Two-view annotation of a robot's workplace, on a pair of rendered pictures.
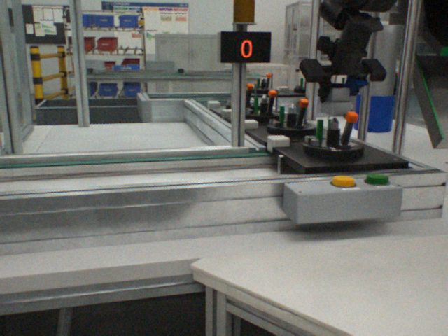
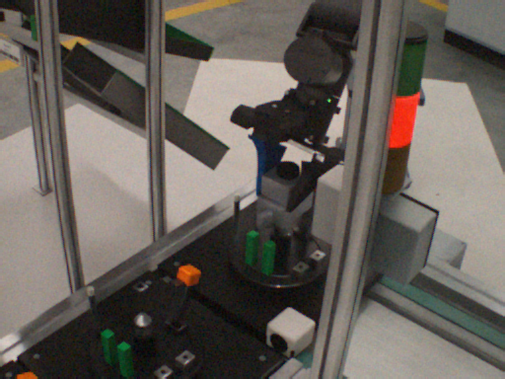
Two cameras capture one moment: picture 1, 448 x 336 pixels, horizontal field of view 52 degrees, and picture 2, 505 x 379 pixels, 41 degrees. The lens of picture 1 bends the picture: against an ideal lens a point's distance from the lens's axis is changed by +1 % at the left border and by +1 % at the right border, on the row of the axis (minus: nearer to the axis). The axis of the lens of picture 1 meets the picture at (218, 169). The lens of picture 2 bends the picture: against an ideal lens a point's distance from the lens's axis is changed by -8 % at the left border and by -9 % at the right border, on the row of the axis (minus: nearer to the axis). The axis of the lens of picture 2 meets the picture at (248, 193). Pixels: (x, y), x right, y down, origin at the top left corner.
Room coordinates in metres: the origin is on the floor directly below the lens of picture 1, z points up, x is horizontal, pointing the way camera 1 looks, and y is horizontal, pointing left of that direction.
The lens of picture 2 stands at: (1.55, 0.31, 1.63)
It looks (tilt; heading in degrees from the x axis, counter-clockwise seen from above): 35 degrees down; 232
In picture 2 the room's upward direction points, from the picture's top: 3 degrees clockwise
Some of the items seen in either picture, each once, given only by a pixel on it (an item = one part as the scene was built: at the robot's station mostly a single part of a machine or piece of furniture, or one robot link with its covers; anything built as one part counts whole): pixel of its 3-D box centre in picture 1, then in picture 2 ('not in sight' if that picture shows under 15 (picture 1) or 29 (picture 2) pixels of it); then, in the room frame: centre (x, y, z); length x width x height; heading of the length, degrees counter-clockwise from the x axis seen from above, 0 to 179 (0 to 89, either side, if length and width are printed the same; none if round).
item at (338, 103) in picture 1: (334, 98); (281, 192); (1.06, -0.26, 1.09); 0.08 x 0.04 x 0.07; 14
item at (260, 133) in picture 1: (291, 117); (144, 337); (1.30, -0.21, 1.01); 0.24 x 0.24 x 0.13; 13
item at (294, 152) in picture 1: (332, 155); (278, 267); (1.05, -0.27, 0.96); 0.24 x 0.24 x 0.02; 13
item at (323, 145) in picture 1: (332, 147); (279, 257); (1.05, -0.27, 0.98); 0.14 x 0.14 x 0.02
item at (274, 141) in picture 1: (278, 144); (289, 333); (1.12, -0.15, 0.97); 0.05 x 0.05 x 0.04; 13
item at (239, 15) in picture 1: (243, 11); not in sight; (1.12, -0.06, 1.28); 0.05 x 0.05 x 0.05
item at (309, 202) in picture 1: (341, 199); not in sight; (0.82, -0.23, 0.93); 0.21 x 0.07 x 0.06; 103
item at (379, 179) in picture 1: (376, 181); not in sight; (0.84, -0.30, 0.96); 0.04 x 0.04 x 0.02
